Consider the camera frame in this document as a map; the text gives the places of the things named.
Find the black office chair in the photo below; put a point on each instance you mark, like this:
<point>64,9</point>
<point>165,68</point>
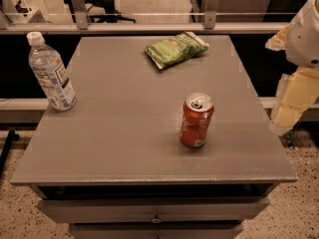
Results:
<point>103,0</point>

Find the grey cabinet top drawer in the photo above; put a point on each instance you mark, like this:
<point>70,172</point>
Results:
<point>143,210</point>

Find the clear plastic water bottle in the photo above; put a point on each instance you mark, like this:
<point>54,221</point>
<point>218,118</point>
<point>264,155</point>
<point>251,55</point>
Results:
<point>48,68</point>

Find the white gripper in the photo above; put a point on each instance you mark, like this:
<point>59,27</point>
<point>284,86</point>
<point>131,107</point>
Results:
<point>305,40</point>

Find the round metal drawer knob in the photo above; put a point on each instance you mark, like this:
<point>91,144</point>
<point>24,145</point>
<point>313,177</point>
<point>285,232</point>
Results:
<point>156,220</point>

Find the red coke can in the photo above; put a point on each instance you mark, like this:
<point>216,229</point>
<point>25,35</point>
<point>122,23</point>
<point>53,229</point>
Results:
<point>197,112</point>

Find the grey cabinet drawer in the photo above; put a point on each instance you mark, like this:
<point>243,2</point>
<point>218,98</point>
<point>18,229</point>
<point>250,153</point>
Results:
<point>156,231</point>
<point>143,210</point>

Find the black pole at left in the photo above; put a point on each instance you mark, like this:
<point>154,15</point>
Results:
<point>11,136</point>

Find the metal railing frame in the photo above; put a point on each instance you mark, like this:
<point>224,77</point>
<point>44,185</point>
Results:
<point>76,17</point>

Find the green chip bag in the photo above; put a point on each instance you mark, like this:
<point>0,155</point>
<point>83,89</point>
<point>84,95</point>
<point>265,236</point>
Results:
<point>175,49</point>

